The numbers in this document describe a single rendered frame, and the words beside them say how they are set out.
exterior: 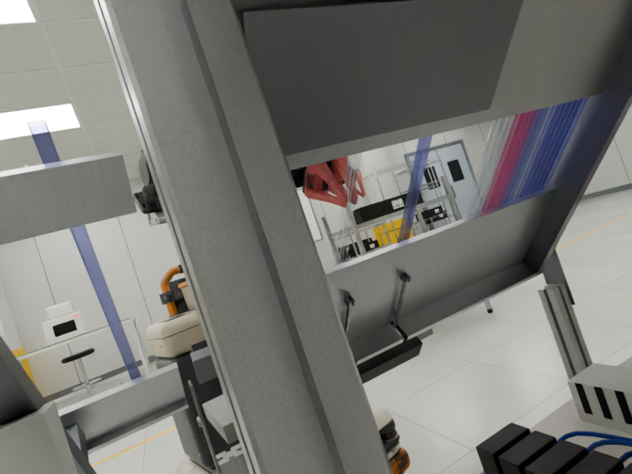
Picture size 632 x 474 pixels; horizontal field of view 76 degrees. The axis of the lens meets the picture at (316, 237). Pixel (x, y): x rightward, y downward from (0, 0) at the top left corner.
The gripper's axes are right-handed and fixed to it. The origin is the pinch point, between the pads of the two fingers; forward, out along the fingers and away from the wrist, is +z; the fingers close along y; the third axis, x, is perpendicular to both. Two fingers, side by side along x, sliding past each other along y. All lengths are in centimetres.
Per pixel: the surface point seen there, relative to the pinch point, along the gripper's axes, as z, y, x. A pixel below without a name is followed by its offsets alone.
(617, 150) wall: -263, 866, 338
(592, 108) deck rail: 2.2, 46.5, -6.4
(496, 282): 7.8, 36.4, 27.6
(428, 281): 5.1, 17.6, 20.7
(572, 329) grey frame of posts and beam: 21, 50, 36
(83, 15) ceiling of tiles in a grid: -321, -9, 65
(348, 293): 4.4, -0.1, 15.4
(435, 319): 9.2, 18.5, 27.7
